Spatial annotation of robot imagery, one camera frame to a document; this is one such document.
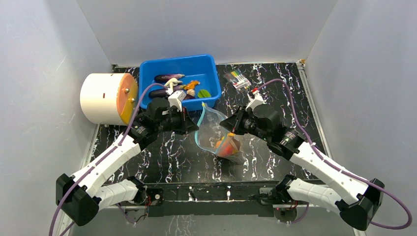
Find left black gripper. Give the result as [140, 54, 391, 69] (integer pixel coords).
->
[156, 107, 199, 136]

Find yellow bell pepper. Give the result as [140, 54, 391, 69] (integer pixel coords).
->
[215, 133, 240, 148]

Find clear zip top bag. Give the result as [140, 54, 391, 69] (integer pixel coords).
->
[195, 103, 245, 165]

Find round white brown slice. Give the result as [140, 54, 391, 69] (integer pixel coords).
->
[224, 136, 240, 155]

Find orange peach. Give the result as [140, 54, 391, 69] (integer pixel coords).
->
[216, 142, 239, 158]

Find white garlic mushroom toy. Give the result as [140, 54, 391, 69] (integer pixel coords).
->
[164, 78, 183, 95]

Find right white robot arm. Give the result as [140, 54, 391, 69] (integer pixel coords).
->
[220, 104, 384, 231]

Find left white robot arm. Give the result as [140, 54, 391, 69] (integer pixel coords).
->
[56, 92, 198, 226]

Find small beige mushroom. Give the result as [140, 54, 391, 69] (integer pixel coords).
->
[186, 89, 195, 97]

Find green leaf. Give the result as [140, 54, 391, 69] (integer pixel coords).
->
[197, 89, 211, 98]

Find pack of coloured markers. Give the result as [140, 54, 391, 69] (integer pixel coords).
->
[223, 69, 251, 92]

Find orange starfish cookie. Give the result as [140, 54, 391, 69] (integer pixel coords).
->
[183, 80, 200, 90]

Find purple eggplant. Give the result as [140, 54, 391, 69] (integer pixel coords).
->
[148, 85, 184, 98]

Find dark red plum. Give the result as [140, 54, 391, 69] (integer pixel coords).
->
[154, 74, 185, 83]

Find blue plastic bin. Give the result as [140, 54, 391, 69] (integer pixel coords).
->
[138, 54, 222, 112]

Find white cylinder container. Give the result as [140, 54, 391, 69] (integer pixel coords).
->
[80, 73, 139, 125]

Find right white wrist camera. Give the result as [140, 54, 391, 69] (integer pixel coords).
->
[245, 88, 265, 111]

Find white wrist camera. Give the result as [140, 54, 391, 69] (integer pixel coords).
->
[245, 88, 265, 111]
[168, 90, 186, 112]

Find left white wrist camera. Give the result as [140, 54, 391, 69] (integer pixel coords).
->
[168, 90, 186, 112]

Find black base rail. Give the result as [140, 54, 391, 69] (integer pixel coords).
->
[143, 179, 298, 218]

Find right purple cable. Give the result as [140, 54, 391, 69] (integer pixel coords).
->
[252, 78, 413, 230]

